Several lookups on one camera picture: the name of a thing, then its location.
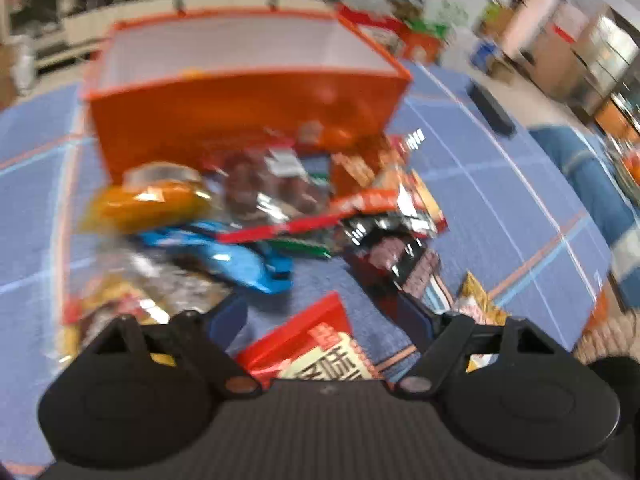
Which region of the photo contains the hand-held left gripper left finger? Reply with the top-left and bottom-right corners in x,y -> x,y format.
92,292 -> 263,398

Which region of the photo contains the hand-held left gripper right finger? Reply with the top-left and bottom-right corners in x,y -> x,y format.
397,290 -> 556,401

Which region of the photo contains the red snack packet beige label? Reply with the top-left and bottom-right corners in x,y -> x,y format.
235,291 -> 383,388

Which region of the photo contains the clear red-trimmed snack packet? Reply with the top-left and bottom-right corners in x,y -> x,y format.
215,147 -> 346,244

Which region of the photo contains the orange cardboard box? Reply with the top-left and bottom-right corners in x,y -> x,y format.
82,10 -> 413,183

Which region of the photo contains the blue snack packet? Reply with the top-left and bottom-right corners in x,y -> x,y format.
137,220 -> 296,295

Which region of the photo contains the small yellow snack packet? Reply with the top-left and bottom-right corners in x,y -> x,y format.
452,272 -> 508,373

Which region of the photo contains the black red snack packet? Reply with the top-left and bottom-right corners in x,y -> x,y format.
342,215 -> 443,301

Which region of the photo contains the green white snack packet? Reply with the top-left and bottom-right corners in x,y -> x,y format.
260,237 -> 333,261

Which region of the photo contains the clear yellow brown snack packet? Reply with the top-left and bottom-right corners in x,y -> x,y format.
57,255 -> 233,361

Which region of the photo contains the red white snack packet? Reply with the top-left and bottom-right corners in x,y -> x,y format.
330,135 -> 448,237

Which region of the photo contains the blue checked cloth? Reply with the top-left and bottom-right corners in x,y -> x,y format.
0,60 -> 616,468

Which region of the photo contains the blue cushion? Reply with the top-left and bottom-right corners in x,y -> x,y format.
530,127 -> 636,261

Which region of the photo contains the black remote control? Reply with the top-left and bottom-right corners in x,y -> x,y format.
467,82 -> 517,136

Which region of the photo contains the red green snack carton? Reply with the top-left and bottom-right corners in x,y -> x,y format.
340,2 -> 446,63

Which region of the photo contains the metal cabinet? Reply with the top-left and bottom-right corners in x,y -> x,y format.
570,10 -> 640,118

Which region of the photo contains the white shelf unit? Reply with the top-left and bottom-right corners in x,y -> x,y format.
0,0 -> 83,63

